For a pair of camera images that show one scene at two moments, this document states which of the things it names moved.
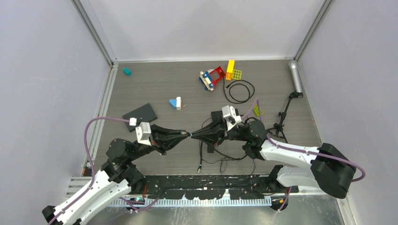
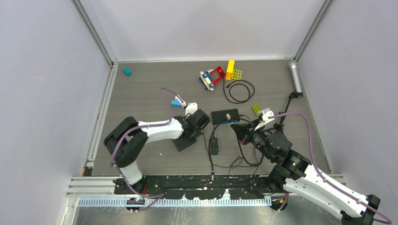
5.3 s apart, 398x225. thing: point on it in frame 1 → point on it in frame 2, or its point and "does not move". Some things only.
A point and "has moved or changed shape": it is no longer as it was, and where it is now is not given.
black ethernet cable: [200, 167] → [212, 178]
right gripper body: [220, 136] → [256, 137]
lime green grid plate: [236, 74] does not move
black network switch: [217, 116] does not move
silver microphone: [294, 67] does not move
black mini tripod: [277, 129] does not move
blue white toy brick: [176, 102] has moved or changed shape
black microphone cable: [240, 102] does not move
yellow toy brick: [230, 69] does not move
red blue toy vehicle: [209, 78] does not move
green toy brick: [256, 110] does not move
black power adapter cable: [225, 158] → [241, 149]
